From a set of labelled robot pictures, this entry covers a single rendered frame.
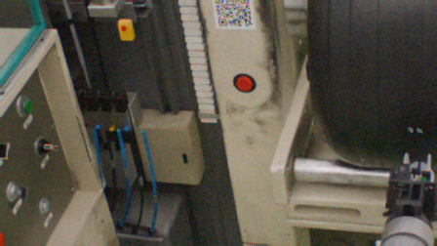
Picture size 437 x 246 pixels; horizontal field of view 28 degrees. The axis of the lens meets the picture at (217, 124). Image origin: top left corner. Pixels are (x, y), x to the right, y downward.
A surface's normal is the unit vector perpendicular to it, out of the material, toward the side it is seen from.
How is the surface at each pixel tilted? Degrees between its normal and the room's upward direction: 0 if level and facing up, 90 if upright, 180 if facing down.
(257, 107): 90
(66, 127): 90
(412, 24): 65
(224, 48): 90
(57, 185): 90
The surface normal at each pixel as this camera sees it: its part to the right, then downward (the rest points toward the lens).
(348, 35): -0.29, 0.29
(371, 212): -0.26, 0.62
